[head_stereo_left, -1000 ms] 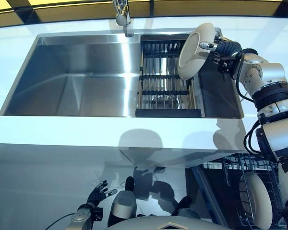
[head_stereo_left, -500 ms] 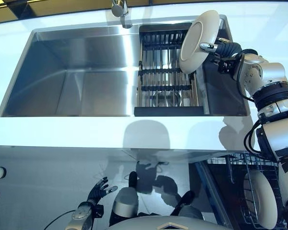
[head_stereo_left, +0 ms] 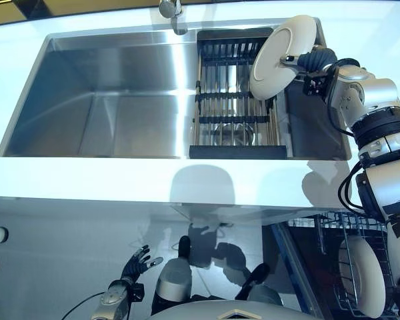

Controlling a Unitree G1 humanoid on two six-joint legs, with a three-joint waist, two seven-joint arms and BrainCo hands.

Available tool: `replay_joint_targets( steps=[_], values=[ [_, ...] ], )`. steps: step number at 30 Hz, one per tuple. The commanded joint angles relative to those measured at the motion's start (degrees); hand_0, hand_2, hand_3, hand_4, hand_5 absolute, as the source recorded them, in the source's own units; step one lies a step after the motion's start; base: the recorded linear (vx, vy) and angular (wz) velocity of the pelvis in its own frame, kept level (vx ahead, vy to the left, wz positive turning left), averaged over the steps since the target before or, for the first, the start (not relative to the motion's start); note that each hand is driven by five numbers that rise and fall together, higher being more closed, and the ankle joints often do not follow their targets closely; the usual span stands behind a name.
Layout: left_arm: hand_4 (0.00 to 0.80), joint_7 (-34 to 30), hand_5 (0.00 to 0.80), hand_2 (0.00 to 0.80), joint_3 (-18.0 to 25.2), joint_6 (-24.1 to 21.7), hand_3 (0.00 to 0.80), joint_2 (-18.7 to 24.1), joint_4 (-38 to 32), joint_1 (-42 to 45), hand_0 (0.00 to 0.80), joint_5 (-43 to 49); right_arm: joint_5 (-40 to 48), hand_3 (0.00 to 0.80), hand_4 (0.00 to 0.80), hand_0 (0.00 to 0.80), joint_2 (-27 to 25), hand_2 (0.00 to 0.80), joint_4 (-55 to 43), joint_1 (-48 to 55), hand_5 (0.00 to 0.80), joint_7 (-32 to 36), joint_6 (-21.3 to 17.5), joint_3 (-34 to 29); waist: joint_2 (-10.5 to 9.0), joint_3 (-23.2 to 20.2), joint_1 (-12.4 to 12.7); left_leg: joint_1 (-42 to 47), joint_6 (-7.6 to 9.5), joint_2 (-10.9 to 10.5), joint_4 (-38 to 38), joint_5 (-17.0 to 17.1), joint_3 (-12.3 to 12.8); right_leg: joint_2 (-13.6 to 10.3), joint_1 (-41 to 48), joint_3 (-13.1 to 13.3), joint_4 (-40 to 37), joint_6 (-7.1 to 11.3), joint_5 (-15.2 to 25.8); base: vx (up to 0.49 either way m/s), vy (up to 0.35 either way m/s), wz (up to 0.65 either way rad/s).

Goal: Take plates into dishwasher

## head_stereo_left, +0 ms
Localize grey robot left leg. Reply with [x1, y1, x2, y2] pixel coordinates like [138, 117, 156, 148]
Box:
[151, 235, 193, 306]

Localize grey robot right leg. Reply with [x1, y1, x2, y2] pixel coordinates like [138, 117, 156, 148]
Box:
[235, 263, 284, 306]

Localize steel sink drain strainer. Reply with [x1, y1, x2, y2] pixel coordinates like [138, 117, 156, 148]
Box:
[214, 122, 255, 147]

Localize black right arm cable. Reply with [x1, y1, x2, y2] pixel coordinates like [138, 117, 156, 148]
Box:
[326, 58, 387, 221]

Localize dishwasher wire rack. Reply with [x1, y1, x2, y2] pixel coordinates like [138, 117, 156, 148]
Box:
[315, 209, 397, 317]

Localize black window frame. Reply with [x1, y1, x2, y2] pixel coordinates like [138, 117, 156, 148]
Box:
[0, 0, 161, 27]

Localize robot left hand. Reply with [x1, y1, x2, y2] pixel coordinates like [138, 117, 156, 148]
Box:
[121, 245, 164, 285]

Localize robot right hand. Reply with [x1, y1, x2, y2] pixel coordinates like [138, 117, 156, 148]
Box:
[279, 47, 339, 72]

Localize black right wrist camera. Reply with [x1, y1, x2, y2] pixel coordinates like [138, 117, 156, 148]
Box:
[303, 65, 339, 97]

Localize stainless steel sink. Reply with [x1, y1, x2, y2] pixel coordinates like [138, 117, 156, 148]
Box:
[0, 18, 353, 160]

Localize black dish drying rack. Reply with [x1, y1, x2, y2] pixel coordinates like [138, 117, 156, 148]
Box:
[188, 28, 287, 160]

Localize chrome kitchen faucet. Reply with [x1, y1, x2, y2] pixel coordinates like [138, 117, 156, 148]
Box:
[159, 0, 189, 36]

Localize cream ceramic plate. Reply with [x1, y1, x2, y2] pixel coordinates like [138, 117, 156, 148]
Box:
[249, 15, 317, 101]
[338, 237, 387, 309]

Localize grey robot leg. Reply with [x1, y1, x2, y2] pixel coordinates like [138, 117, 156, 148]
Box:
[151, 235, 193, 306]
[235, 263, 284, 306]

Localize grey robot torso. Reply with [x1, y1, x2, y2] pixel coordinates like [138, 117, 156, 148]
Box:
[143, 298, 287, 320]

